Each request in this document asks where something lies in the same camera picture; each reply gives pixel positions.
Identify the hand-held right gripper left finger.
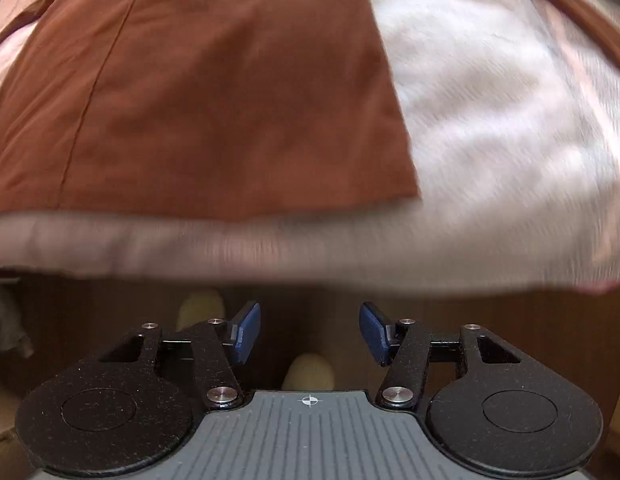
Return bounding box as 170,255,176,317
97,301,262,409

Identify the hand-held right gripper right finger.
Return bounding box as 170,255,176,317
359,301,523,409

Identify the brown cloth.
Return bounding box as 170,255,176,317
0,0,423,223

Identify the pale yellow slipper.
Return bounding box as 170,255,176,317
176,290,226,333
281,352,336,392

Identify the pink grey striped blanket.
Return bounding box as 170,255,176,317
0,0,620,295

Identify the brown wooden bed rail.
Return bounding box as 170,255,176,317
505,0,620,76

